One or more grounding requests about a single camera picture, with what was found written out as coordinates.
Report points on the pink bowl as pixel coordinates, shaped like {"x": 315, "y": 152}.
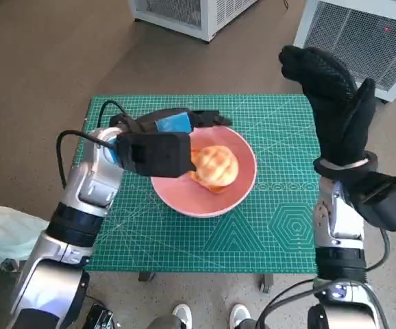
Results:
{"x": 191, "y": 195}

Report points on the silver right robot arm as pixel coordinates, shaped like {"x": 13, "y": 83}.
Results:
{"x": 338, "y": 219}

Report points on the green cutting mat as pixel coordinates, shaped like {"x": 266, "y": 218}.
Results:
{"x": 150, "y": 240}

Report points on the large white mesh cage box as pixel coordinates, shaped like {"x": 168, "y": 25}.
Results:
{"x": 355, "y": 37}

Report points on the grey caster wheel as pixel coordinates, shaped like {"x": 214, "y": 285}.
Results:
{"x": 9, "y": 264}

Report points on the white plastic bag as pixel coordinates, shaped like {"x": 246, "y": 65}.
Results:
{"x": 6, "y": 233}

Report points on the toy bread bun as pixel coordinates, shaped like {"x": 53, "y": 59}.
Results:
{"x": 218, "y": 164}

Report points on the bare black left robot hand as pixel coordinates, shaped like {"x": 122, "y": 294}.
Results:
{"x": 172, "y": 121}

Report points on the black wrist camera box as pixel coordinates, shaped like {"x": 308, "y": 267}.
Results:
{"x": 157, "y": 154}
{"x": 390, "y": 202}

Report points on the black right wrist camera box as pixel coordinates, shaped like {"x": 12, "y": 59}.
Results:
{"x": 390, "y": 202}

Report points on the small white mesh cage box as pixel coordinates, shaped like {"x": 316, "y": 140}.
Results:
{"x": 184, "y": 13}

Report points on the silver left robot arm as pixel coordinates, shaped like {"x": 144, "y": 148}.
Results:
{"x": 88, "y": 178}

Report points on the white shoe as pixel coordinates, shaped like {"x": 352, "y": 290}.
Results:
{"x": 240, "y": 312}
{"x": 182, "y": 313}

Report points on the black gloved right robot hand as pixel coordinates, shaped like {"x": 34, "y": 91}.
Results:
{"x": 335, "y": 113}

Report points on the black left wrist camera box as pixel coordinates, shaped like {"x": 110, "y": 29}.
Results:
{"x": 157, "y": 154}

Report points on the grey table leg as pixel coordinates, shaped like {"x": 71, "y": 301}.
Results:
{"x": 267, "y": 282}
{"x": 146, "y": 277}

